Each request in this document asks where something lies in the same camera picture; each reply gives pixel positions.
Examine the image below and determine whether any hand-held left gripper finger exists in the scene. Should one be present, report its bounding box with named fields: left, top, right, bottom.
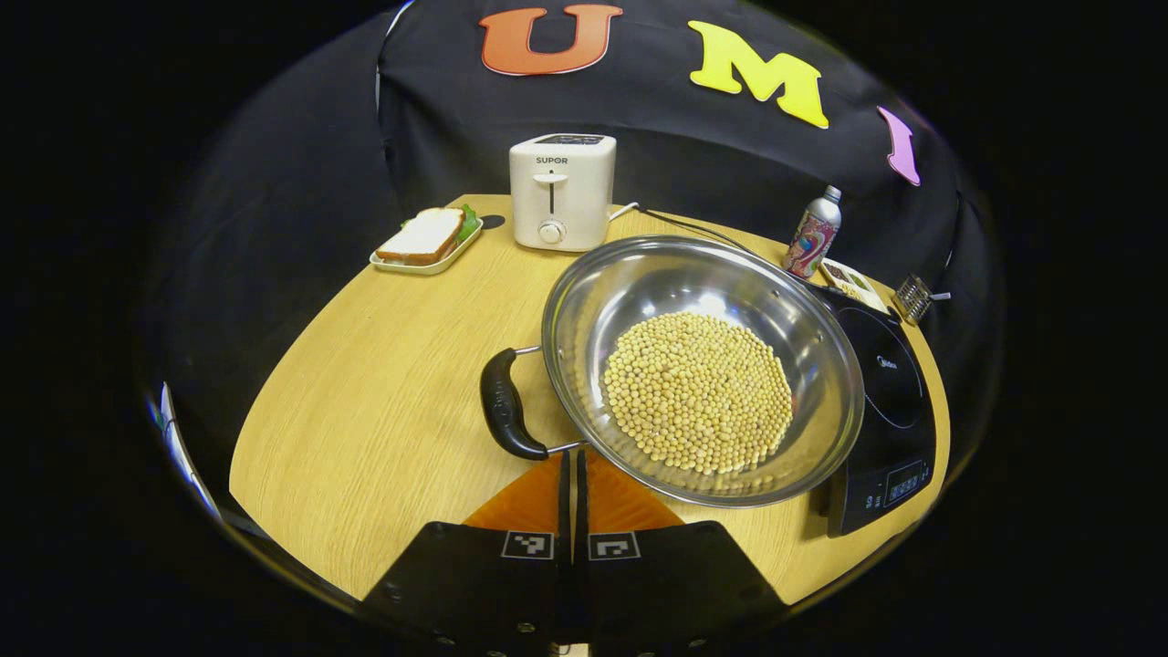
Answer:
left=575, top=447, right=790, bottom=651
left=360, top=449, right=576, bottom=653

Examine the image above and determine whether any steel pot with black handles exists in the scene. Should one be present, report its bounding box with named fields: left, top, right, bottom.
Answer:
left=480, top=235, right=865, bottom=509

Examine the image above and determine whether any black induction cooktop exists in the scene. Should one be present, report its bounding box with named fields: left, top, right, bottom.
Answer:
left=803, top=283, right=938, bottom=537

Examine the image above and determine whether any pile of yellow soybeans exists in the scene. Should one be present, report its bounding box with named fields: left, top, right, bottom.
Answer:
left=602, top=312, right=795, bottom=475

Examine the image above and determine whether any pale sandwich tray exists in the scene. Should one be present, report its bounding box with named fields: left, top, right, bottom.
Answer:
left=369, top=212, right=485, bottom=276

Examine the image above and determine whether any white toaster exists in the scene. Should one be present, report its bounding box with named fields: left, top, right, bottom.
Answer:
left=508, top=133, right=618, bottom=253

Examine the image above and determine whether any sandwich with lettuce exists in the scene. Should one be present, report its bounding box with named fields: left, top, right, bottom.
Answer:
left=375, top=204, right=480, bottom=267

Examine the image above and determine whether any white divided bean tray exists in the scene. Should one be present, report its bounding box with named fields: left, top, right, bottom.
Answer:
left=819, top=258, right=891, bottom=316

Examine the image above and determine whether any silver drink bottle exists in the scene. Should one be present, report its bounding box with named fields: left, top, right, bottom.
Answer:
left=782, top=185, right=843, bottom=279

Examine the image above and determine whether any black backdrop cloth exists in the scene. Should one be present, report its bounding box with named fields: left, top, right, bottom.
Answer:
left=137, top=0, right=1005, bottom=548

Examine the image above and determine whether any black power cable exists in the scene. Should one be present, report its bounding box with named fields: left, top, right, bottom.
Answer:
left=610, top=203, right=758, bottom=256

